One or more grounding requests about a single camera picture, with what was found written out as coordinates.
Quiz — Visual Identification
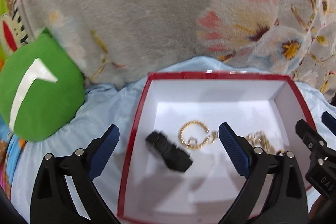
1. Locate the pearl bracelet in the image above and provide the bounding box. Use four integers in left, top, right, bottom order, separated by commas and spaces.
209, 130, 285, 156

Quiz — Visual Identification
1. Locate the gold braided bangle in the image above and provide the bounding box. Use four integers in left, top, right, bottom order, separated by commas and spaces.
178, 120, 210, 150

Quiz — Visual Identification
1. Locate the black wrist watch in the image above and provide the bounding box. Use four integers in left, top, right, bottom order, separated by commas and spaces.
145, 131, 193, 173

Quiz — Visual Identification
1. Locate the red cardboard box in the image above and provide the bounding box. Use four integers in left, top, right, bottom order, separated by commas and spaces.
117, 71, 315, 223

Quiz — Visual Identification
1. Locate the green plush pillow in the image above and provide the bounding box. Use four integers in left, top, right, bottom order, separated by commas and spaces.
1, 29, 85, 141

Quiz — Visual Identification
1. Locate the colourful cartoon bedding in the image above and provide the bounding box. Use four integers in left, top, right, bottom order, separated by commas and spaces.
1, 0, 29, 198

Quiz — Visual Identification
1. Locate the grey floral blanket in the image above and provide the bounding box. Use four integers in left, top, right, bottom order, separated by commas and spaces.
17, 0, 335, 98

